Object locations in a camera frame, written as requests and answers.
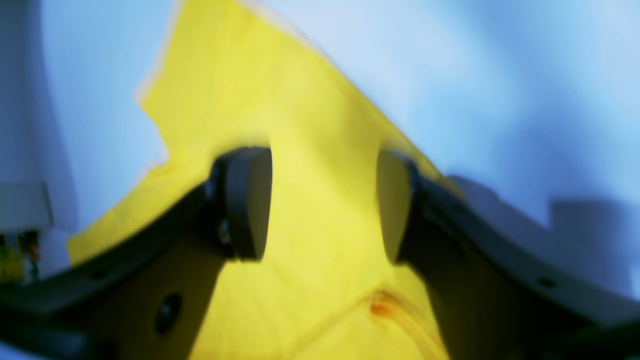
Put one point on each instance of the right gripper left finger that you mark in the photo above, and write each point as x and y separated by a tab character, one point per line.
147	297

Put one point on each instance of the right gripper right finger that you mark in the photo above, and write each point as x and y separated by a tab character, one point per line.
494	300

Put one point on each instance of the orange yellow T-shirt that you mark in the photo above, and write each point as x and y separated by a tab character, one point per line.
233	75

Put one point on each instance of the grey bin left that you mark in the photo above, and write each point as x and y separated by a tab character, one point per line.
39	204

